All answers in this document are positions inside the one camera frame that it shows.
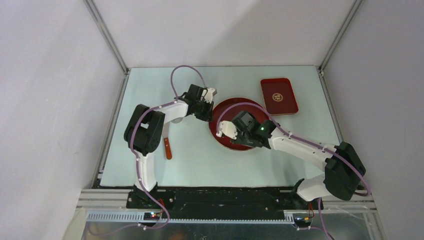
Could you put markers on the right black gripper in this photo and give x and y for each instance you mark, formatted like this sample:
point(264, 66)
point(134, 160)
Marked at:
point(238, 140)

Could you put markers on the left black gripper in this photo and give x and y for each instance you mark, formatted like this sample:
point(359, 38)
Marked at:
point(207, 116)

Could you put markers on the rectangular red tray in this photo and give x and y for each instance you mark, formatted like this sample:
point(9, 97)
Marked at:
point(278, 96)

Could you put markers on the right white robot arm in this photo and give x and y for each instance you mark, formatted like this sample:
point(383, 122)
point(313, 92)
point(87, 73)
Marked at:
point(341, 167)

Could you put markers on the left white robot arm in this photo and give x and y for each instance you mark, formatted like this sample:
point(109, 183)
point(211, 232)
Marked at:
point(144, 130)

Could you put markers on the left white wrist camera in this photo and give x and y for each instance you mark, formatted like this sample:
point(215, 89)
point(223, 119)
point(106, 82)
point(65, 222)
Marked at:
point(208, 94)

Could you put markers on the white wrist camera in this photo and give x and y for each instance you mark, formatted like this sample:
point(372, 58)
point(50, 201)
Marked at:
point(208, 94)
point(228, 129)

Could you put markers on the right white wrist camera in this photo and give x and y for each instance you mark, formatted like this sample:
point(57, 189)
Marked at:
point(228, 129)

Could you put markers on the metal scraper red handle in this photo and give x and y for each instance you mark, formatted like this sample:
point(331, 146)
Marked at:
point(166, 142)

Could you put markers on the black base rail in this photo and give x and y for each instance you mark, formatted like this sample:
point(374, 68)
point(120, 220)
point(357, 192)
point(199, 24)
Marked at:
point(218, 202)

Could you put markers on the aluminium frame front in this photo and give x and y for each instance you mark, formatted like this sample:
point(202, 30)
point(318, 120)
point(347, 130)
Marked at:
point(121, 205)

